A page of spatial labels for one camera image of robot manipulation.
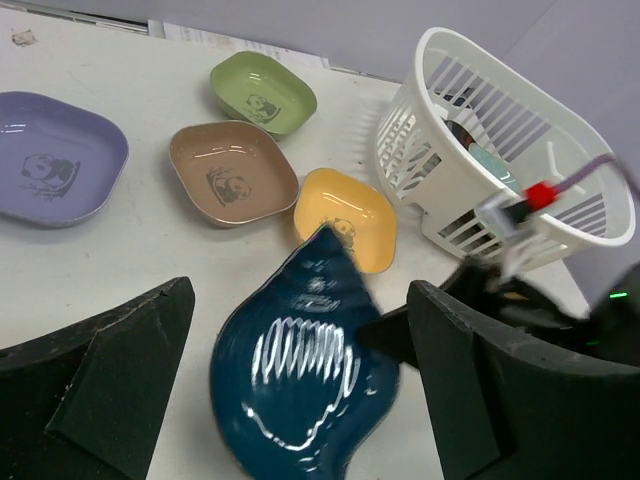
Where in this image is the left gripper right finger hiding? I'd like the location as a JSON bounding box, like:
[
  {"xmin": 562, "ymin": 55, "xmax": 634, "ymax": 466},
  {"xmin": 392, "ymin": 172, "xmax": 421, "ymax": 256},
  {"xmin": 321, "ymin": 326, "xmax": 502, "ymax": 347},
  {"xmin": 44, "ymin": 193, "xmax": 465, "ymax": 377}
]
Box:
[{"xmin": 407, "ymin": 281, "xmax": 639, "ymax": 479}]

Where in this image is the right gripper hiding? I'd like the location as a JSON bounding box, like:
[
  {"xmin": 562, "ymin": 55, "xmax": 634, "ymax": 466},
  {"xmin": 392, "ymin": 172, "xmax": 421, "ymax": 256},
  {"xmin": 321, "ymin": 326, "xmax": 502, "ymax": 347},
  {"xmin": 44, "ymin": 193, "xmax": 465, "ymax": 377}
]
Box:
[{"xmin": 357, "ymin": 259, "xmax": 639, "ymax": 369}]

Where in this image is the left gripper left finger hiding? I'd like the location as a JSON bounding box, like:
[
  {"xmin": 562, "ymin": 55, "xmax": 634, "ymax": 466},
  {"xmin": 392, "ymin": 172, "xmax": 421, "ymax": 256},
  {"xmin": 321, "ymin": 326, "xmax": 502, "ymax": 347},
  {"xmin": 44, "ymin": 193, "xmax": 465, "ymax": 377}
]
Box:
[{"xmin": 1, "ymin": 277, "xmax": 195, "ymax": 479}]

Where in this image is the dark blue leaf plate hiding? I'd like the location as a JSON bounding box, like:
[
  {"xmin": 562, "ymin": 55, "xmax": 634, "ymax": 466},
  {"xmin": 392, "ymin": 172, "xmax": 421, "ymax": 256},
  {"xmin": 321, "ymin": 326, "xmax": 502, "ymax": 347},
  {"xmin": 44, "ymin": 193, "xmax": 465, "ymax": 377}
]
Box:
[{"xmin": 210, "ymin": 226, "xmax": 400, "ymax": 479}]

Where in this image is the yellow square panda plate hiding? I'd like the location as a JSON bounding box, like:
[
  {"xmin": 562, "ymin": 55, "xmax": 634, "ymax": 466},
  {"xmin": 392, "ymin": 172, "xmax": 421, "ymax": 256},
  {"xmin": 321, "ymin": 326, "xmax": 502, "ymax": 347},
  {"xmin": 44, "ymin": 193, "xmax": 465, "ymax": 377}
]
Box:
[{"xmin": 293, "ymin": 168, "xmax": 397, "ymax": 274}]

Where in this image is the light teal rectangular plate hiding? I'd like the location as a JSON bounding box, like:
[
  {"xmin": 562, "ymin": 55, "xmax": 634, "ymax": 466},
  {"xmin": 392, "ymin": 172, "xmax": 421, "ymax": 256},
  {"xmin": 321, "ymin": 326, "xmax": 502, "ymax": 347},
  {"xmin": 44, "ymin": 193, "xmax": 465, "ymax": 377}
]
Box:
[{"xmin": 468, "ymin": 143, "xmax": 522, "ymax": 194}]

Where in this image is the round black rimmed plate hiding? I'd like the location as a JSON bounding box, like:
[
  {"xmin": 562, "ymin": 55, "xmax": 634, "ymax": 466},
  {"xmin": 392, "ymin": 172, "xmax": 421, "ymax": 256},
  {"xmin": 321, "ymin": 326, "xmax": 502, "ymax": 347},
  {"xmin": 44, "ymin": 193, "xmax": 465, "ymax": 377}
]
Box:
[{"xmin": 444, "ymin": 120, "xmax": 475, "ymax": 150}]

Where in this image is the brown square panda plate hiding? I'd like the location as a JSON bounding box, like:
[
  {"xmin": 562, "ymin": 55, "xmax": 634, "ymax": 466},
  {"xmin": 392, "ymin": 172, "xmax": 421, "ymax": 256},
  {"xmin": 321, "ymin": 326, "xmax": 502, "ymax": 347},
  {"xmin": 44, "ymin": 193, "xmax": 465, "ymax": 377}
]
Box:
[{"xmin": 169, "ymin": 120, "xmax": 299, "ymax": 228}]

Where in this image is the purple square panda plate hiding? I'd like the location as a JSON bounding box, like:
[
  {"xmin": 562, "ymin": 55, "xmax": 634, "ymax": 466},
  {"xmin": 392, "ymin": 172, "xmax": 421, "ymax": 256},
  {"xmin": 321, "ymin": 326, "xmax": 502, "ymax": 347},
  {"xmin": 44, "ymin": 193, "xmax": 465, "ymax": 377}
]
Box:
[{"xmin": 1, "ymin": 91, "xmax": 129, "ymax": 228}]

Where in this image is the white plastic bin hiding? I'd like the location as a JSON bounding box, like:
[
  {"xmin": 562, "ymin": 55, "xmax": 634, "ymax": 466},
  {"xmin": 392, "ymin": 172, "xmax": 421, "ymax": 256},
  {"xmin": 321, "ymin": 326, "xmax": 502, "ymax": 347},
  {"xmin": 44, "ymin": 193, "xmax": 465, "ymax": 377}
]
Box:
[{"xmin": 373, "ymin": 27, "xmax": 610, "ymax": 259}]

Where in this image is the green square panda plate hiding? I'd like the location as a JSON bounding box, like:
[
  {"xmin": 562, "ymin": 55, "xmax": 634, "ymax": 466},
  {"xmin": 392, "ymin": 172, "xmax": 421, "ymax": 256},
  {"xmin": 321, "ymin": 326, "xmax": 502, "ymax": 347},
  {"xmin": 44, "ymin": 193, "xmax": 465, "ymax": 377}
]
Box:
[{"xmin": 209, "ymin": 51, "xmax": 318, "ymax": 140}]

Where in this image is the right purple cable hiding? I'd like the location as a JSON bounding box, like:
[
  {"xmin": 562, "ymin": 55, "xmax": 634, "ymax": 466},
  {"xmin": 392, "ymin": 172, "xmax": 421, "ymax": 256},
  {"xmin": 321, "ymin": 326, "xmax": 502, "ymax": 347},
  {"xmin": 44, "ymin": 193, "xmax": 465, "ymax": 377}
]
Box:
[{"xmin": 522, "ymin": 152, "xmax": 640, "ymax": 206}]

